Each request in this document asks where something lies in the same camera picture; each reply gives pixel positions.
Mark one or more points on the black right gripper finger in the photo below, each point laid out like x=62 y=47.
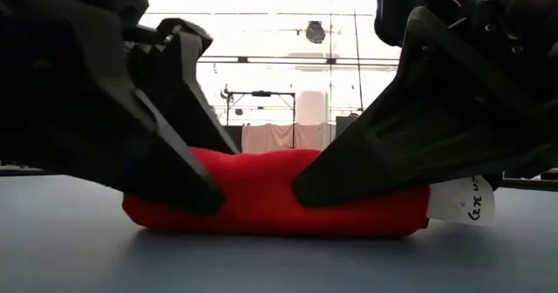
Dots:
x=414 y=153

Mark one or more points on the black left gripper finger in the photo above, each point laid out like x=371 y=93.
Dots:
x=174 y=88
x=87 y=123

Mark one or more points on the red cloth towel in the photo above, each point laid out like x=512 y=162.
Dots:
x=270 y=197

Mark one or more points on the black upright panel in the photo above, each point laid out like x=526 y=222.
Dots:
x=235 y=131

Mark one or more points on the black monitor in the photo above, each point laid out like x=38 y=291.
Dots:
x=344 y=125

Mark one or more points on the white building column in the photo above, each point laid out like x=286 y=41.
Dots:
x=311 y=107

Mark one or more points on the long ceiling light strip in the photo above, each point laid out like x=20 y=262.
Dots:
x=283 y=60

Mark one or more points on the beige cloth backdrop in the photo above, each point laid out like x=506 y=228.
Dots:
x=279 y=136

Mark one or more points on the black gantry frame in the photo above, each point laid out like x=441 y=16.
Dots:
x=261 y=93

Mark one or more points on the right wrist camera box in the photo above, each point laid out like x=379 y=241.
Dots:
x=388 y=18

